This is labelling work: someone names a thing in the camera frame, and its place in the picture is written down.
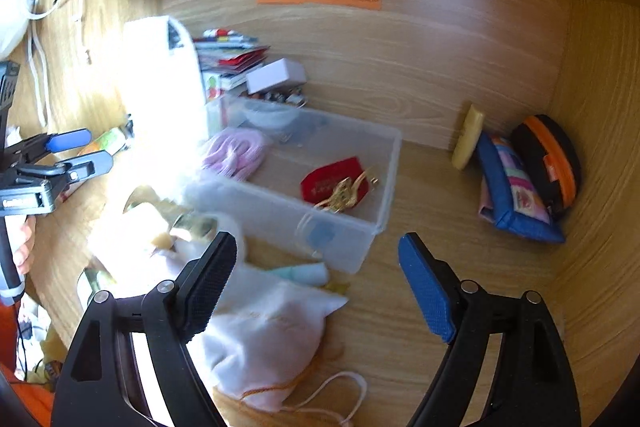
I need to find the red pouch with gold tassel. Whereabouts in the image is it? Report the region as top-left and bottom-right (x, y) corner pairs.
(300, 155), (381, 212)

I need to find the person's left hand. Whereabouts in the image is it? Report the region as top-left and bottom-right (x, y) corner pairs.
(12, 216), (35, 277)

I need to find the green orange packet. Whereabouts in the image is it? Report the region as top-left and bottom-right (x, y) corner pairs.
(79, 127), (127, 158)

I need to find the white plastic bag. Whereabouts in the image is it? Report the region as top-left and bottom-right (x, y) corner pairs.
(0, 0), (42, 58)

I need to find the white cable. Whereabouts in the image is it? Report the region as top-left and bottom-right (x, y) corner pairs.
(25, 0), (88, 128)

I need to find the pale yellow tube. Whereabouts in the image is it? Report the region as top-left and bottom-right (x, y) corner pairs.
(451, 103), (485, 170)

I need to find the white paper sheet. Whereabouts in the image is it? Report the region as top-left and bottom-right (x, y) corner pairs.
(122, 16), (211, 148)

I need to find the small white cardboard box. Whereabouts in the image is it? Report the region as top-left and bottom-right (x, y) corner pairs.
(245, 58), (307, 95)

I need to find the stack of colourful booklets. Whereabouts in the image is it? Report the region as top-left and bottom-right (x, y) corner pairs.
(192, 27), (271, 100)

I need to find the person's orange clothing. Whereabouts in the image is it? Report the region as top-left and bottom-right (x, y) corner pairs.
(0, 322), (56, 427)

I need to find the wooden desktop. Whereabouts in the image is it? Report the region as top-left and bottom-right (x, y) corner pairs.
(10, 0), (591, 427)

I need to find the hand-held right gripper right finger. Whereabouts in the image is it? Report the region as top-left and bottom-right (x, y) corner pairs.
(398, 232), (583, 427)

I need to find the black orange round pouch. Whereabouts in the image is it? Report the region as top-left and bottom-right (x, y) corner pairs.
(510, 114), (582, 220)

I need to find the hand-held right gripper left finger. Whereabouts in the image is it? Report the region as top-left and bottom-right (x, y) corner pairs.
(50, 231), (238, 427)

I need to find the round white dish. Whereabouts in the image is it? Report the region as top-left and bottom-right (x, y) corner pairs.
(89, 203), (173, 280)

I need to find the white bowl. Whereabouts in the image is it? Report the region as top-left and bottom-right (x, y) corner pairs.
(240, 99), (297, 131)

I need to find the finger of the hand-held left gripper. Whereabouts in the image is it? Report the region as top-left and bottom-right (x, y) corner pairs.
(15, 150), (115, 188)
(5, 128), (93, 160)

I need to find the mint green tube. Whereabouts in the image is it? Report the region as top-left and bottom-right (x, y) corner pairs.
(272, 263), (329, 288)

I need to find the clear plastic storage box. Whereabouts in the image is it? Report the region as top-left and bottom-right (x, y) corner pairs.
(187, 94), (403, 275)

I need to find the pink knitted item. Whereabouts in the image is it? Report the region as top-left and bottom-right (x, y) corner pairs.
(202, 128), (268, 182)

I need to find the white drawstring bag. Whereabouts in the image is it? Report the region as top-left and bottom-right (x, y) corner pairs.
(175, 212), (368, 423)

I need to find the fruit sticker card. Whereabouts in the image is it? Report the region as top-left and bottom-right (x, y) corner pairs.
(202, 72), (224, 104)

